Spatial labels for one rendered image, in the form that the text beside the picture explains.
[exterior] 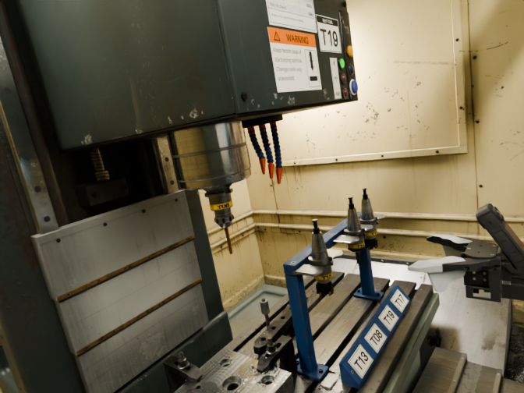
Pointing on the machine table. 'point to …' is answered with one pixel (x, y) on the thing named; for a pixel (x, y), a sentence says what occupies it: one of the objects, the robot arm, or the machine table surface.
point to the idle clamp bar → (283, 321)
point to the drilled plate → (214, 377)
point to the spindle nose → (210, 155)
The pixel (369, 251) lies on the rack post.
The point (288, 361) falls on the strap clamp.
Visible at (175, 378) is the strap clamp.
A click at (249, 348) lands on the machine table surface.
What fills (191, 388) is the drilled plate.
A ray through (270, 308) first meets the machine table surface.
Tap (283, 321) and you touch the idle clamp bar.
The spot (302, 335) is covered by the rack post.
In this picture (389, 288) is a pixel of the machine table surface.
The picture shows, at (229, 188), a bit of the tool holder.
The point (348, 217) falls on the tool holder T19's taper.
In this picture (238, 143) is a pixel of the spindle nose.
